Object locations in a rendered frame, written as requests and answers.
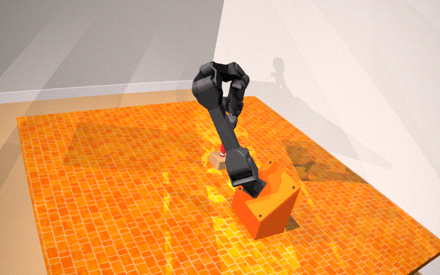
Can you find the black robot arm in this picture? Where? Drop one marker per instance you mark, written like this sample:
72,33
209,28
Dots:
207,88

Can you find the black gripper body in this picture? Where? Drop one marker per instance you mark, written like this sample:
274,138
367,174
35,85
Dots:
234,106

